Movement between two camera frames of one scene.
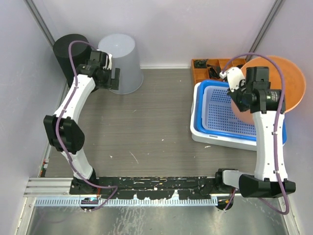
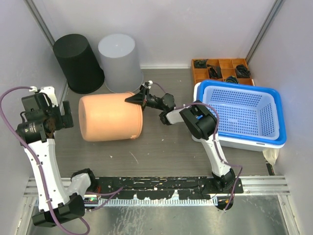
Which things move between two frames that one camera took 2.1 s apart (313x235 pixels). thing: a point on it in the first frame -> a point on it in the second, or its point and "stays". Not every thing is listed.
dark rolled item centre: (214, 72) stays
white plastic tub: (214, 140) stays
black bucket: (81, 51) stays
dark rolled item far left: (200, 63) stays
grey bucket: (124, 56) stays
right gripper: (241, 107) -> (140, 98)
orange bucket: (295, 86) -> (108, 117)
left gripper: (112, 83) -> (59, 124)
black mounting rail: (147, 187) stays
